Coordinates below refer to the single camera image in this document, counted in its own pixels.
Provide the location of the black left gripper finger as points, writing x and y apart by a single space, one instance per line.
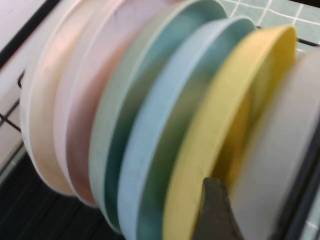
215 215

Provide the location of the pale grey plate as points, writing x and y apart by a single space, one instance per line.
275 137

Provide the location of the yellow plate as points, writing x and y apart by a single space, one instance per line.
190 162

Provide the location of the blue plate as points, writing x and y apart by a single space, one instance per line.
140 162

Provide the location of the green plate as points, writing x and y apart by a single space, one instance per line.
105 140

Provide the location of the pink plate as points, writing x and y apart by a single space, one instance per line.
75 140

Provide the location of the cream plate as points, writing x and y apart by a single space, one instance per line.
42 125

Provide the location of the black plastic drain tray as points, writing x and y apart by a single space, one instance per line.
37 212

